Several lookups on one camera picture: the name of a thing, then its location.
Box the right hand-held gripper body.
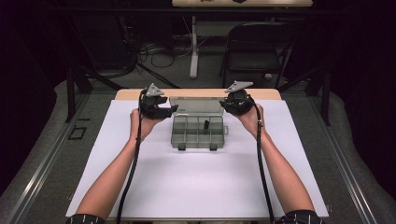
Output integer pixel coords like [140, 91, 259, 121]
[221, 80, 255, 117]

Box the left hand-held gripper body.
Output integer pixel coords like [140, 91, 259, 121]
[138, 82, 166, 120]

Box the grey clear compartment box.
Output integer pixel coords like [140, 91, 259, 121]
[168, 96, 230, 152]

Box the person's left hand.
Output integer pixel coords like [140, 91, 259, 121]
[129, 106, 163, 143]

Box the person's right hand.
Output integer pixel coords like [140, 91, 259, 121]
[234, 104, 269, 140]

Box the black folding chair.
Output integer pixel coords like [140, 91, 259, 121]
[219, 21, 297, 89]

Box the wooden desk with white leg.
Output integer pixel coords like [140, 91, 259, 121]
[171, 0, 314, 79]

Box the black metal stand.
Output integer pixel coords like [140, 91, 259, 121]
[276, 63, 332, 126]
[64, 64, 125, 123]

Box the bundle of floor cables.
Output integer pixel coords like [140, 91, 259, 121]
[134, 36, 195, 71]

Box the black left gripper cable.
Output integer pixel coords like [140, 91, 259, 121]
[116, 88, 148, 224]

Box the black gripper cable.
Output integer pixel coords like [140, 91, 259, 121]
[116, 88, 148, 224]
[250, 99, 276, 224]

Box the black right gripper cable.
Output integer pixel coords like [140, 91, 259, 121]
[250, 99, 276, 224]

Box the aluminium floor rail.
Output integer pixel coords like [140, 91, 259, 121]
[307, 92, 378, 224]
[6, 92, 92, 224]

